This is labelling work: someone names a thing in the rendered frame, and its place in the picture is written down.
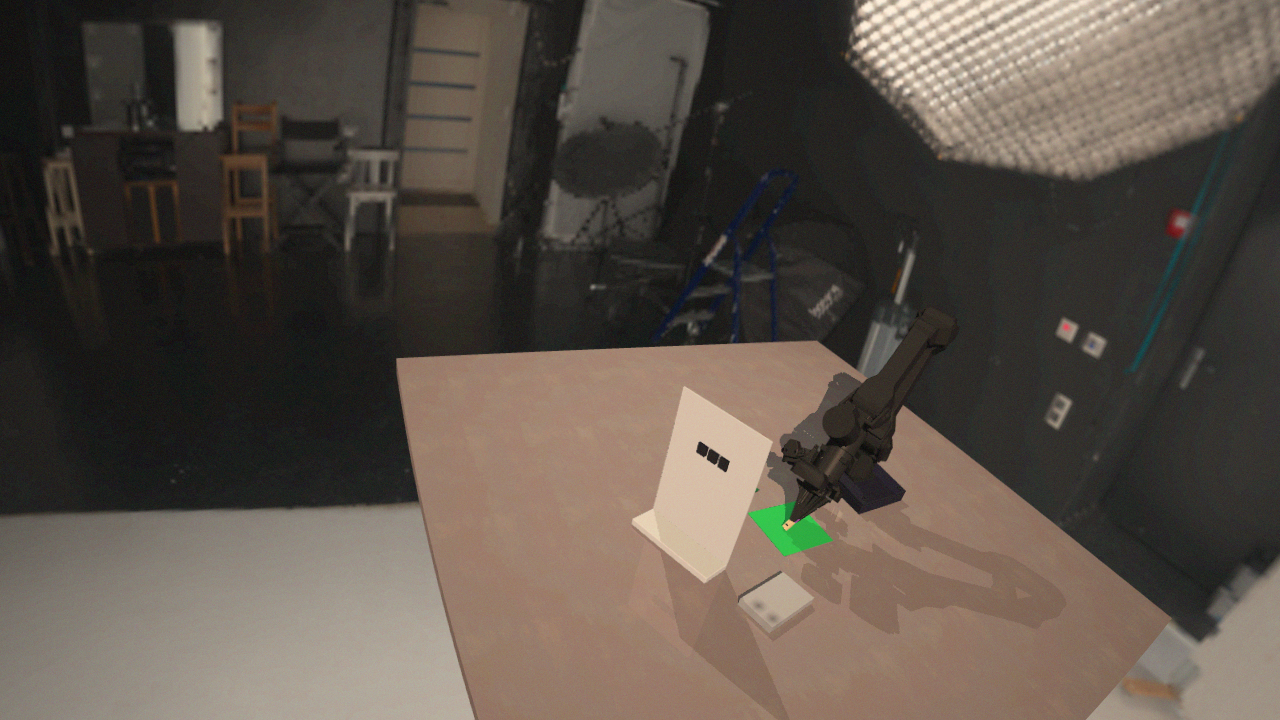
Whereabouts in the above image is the cream panel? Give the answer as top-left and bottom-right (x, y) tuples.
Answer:
(631, 387), (773, 583)

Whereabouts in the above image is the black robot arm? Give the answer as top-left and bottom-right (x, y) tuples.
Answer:
(781, 306), (960, 483)

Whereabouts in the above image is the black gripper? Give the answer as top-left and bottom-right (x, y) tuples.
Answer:
(788, 442), (852, 521)

